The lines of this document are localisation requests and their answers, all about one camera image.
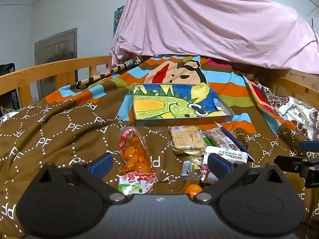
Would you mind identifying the long blue snack packet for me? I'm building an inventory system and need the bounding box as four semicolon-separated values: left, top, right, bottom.
214;121;255;160

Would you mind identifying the black plastic crate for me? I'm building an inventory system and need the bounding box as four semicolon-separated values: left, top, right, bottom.
0;63;21;110

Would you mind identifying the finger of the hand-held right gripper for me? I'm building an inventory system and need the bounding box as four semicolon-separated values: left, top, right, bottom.
274;155;319;189
298;141;319;153

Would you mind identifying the puffed rice cracker packet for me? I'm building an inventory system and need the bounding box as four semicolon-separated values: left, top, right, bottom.
169;126;207;155

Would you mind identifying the metal tray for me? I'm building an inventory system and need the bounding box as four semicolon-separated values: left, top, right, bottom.
132;83;235;128

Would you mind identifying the white floral cloth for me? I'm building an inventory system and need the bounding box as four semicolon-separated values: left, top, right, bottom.
260;85;319;141

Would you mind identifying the tangerine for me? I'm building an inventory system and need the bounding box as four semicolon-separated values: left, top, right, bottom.
183;184;203;200

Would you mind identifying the clear nut bar packet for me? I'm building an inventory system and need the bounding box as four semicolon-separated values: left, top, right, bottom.
205;128;242;152

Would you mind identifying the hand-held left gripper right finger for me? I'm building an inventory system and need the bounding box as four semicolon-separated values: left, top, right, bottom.
193;153;287;205

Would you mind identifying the white green pouch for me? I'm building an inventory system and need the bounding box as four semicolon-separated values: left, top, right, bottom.
201;145;250;184

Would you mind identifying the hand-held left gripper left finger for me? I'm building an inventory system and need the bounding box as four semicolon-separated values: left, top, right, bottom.
35;153;132;205

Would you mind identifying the dinosaur drawing paper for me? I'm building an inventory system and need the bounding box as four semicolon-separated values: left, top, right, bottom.
133;83;224;120

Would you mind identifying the green stick packet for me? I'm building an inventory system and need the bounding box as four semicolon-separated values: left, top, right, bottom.
181;160;200;178

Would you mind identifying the teal floral cloth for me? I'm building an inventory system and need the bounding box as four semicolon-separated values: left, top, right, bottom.
113;5;125;39

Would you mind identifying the clear bag of orange candies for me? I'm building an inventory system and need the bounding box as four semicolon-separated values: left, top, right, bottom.
117;126;158;196

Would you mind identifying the grey door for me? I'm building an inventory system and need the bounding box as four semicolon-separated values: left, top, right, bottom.
34;28;78;100

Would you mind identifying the brown printed blanket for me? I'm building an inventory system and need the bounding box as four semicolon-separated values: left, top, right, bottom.
0;53;319;239

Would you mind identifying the pink bed sheet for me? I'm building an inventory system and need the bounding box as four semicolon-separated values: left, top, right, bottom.
109;0;319;74

